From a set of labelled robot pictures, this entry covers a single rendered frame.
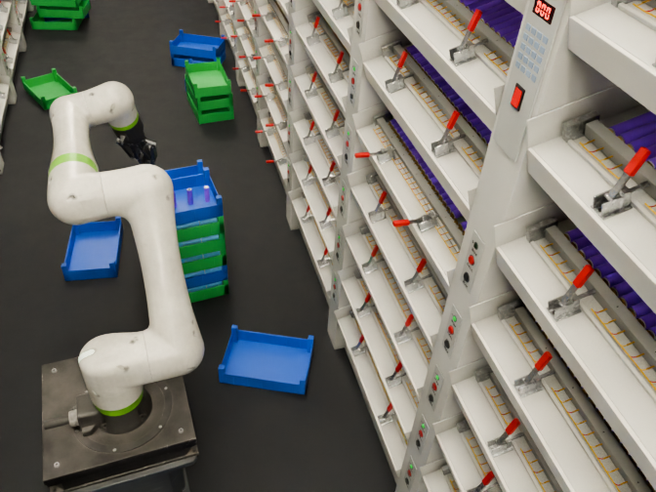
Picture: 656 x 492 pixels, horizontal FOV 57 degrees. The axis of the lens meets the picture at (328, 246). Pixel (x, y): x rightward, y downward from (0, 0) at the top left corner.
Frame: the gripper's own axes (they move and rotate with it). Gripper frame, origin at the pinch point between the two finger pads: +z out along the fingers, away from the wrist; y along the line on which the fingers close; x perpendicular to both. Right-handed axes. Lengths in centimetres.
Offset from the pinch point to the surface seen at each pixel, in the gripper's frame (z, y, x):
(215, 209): 10.6, 23.8, -9.1
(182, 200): 16.3, 9.5, -4.6
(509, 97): -106, 96, -40
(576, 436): -81, 114, -83
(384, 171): -50, 80, -22
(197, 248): 23.6, 17.2, -19.4
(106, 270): 47, -24, -25
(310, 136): 10, 52, 25
